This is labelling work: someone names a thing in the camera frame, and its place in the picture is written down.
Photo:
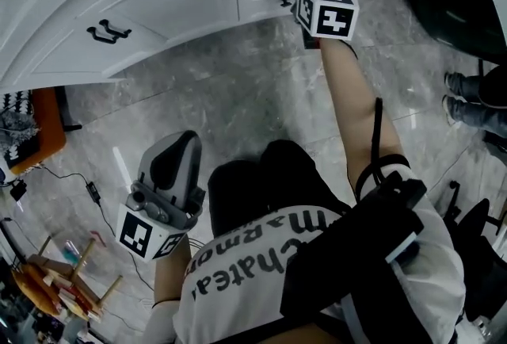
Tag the black power adapter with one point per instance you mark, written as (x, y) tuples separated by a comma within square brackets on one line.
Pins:
[(93, 192)]

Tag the person's white printed shirt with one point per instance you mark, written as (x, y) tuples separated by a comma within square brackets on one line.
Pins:
[(245, 287)]

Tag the wooden stool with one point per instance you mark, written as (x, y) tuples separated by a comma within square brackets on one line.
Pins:
[(79, 267)]

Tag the black shoulder pack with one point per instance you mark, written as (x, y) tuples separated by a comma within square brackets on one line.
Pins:
[(356, 247)]

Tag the striped black-white blanket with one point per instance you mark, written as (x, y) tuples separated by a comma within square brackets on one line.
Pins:
[(17, 154)]

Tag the black office chair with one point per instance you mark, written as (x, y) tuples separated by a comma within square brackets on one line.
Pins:
[(483, 255)]

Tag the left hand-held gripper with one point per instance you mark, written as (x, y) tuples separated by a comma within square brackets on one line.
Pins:
[(146, 233)]

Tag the small black plastic part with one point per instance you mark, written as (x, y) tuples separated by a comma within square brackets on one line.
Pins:
[(286, 2)]

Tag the orange sofa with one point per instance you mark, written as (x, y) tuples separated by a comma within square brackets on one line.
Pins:
[(51, 132)]

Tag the person's left forearm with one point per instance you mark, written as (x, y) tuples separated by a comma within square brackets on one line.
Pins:
[(170, 275)]

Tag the black plug block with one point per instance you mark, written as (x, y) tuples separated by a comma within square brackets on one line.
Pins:
[(18, 190)]

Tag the person's black trousers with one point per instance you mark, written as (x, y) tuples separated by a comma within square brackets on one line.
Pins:
[(257, 184)]

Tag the person's right forearm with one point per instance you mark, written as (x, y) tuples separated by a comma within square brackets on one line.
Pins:
[(352, 104)]

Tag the black equipment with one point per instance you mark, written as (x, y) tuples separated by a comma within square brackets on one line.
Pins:
[(31, 322)]

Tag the dark green bin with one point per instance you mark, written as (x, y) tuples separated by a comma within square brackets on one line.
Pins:
[(455, 17)]

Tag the red book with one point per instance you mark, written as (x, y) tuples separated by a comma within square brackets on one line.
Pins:
[(77, 299)]

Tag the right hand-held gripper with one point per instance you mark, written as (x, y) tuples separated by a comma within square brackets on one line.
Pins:
[(332, 15)]

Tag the grey knitted cloth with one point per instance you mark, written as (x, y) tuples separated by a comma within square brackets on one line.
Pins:
[(17, 126)]

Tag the orange cushion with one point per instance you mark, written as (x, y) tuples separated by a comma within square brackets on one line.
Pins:
[(33, 289)]

